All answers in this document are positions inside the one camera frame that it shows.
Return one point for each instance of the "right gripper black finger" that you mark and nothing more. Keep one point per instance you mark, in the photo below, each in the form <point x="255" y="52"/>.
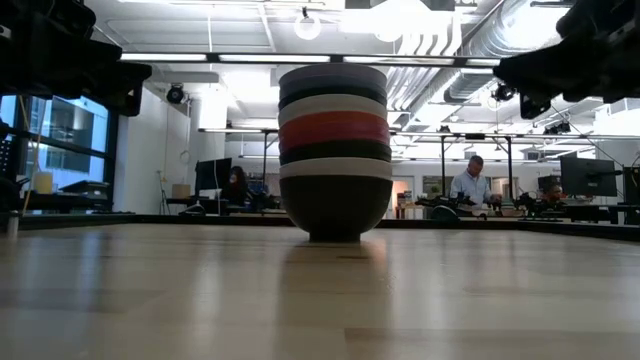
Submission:
<point x="534" y="104"/>
<point x="535" y="75"/>

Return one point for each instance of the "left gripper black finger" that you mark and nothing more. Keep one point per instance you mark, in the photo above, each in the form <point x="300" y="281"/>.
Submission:
<point x="131" y="102"/>
<point x="125" y="77"/>

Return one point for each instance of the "white bowl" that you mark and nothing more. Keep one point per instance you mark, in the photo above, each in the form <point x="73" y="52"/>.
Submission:
<point x="332" y="103"/>
<point x="332" y="167"/>

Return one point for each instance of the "blue bowl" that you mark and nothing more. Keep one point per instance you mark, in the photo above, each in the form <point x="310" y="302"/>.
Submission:
<point x="332" y="87"/>

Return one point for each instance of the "lavender bowl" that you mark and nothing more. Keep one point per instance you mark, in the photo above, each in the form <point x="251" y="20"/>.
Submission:
<point x="332" y="71"/>

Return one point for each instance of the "pinkish red bowl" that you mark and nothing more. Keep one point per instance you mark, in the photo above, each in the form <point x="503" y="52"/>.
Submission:
<point x="332" y="133"/>

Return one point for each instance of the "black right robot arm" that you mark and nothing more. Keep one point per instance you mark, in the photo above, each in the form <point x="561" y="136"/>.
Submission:
<point x="610" y="20"/>

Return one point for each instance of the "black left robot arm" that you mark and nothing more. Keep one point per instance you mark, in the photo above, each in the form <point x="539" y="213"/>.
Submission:
<point x="30" y="20"/>

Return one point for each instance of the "black round ceiling fixture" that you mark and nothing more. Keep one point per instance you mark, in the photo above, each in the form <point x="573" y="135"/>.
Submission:
<point x="502" y="93"/>
<point x="175" y="94"/>

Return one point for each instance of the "large window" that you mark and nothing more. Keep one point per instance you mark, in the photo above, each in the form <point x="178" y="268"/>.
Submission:
<point x="70" y="135"/>

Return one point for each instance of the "overhead LED light bar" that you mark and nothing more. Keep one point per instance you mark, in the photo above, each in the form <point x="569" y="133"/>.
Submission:
<point x="212" y="58"/>

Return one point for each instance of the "black monitor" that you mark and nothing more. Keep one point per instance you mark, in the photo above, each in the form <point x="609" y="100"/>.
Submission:
<point x="213" y="174"/>
<point x="588" y="176"/>
<point x="631" y="185"/>

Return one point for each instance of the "person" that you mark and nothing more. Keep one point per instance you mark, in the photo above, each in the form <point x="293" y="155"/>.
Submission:
<point x="236" y="185"/>
<point x="552" y="192"/>
<point x="471" y="187"/>

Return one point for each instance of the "cardboard box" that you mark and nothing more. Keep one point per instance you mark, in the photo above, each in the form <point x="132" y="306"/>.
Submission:
<point x="181" y="191"/>

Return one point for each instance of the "background robot on desk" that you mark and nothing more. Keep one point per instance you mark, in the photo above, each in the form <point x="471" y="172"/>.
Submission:
<point x="445" y="205"/>

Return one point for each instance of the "silver ventilation duct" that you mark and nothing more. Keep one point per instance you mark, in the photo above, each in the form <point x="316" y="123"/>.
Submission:
<point x="500" y="35"/>

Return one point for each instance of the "black rig frame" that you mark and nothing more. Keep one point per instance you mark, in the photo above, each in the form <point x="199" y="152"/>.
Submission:
<point x="150" y="220"/>

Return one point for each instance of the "grey metal post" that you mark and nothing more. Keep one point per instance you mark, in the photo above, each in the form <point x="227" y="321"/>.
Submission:
<point x="12" y="225"/>

